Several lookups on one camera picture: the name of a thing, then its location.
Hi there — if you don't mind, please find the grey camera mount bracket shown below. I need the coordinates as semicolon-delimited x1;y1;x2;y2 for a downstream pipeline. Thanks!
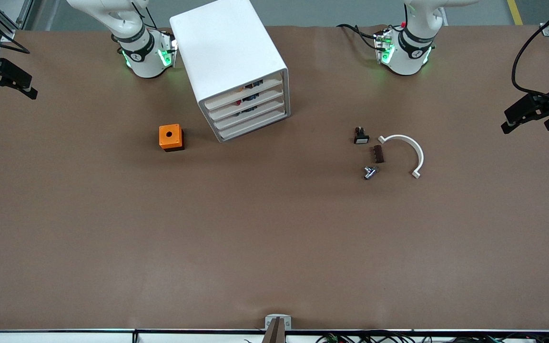
263;314;293;343

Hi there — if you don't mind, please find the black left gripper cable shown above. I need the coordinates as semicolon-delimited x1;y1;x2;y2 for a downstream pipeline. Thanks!
511;0;549;100

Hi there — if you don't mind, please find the black left arm base cable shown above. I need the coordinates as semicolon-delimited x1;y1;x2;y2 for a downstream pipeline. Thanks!
336;23;381;50

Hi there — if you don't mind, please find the orange black button enclosure box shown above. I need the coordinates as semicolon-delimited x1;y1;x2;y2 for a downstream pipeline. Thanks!
159;124;185;152

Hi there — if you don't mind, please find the white curved plastic bracket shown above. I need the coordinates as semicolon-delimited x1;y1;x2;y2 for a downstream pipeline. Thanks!
378;134;425;179

